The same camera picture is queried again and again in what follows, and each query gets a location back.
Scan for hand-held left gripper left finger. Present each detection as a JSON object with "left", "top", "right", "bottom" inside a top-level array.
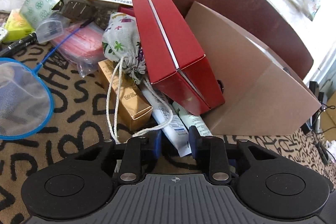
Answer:
[{"left": 73, "top": 130, "right": 162, "bottom": 184}]

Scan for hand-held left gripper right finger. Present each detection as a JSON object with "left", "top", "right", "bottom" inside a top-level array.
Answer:
[{"left": 188, "top": 125, "right": 279, "bottom": 185}]

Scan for brown cardboard box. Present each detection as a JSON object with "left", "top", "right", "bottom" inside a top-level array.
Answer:
[{"left": 184, "top": 1, "right": 322, "bottom": 136}]

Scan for white and green tube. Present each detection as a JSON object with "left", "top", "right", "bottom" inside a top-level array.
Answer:
[{"left": 172, "top": 101, "right": 213, "bottom": 136}]

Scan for gold carton box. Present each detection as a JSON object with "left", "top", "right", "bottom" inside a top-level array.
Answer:
[{"left": 98, "top": 59, "right": 153, "bottom": 131}]

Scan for red gift box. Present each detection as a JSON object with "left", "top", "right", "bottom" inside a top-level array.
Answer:
[{"left": 132, "top": 0, "right": 226, "bottom": 115}]

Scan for pink masks in clear bag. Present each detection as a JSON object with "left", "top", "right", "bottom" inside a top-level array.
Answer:
[{"left": 51, "top": 21, "right": 105, "bottom": 79}]

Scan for cardboard box on floor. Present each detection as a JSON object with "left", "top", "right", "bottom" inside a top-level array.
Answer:
[{"left": 322, "top": 109, "right": 336, "bottom": 140}]

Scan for blue hand net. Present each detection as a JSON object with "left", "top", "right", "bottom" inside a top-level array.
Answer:
[{"left": 0, "top": 20, "right": 95, "bottom": 140}]

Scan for clear plastic case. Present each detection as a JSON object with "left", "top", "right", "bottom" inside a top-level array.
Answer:
[{"left": 35, "top": 17, "right": 65, "bottom": 43}]

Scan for dark metal watch band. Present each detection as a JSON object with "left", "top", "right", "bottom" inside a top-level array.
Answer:
[{"left": 52, "top": 0, "right": 111, "bottom": 28}]

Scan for black pen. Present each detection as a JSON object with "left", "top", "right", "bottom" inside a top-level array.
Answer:
[{"left": 0, "top": 32, "right": 37, "bottom": 56}]

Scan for clear green-patterned tape roll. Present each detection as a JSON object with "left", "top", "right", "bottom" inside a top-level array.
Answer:
[{"left": 20, "top": 0, "right": 72, "bottom": 30}]

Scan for yellow-green packet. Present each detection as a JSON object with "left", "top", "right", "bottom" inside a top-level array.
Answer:
[{"left": 4, "top": 9, "right": 36, "bottom": 42}]

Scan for floral drawstring pouch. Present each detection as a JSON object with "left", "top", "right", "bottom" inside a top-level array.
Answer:
[{"left": 102, "top": 12, "right": 174, "bottom": 144}]

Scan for black floor cable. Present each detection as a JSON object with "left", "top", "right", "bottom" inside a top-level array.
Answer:
[{"left": 312, "top": 106, "right": 332, "bottom": 164}]

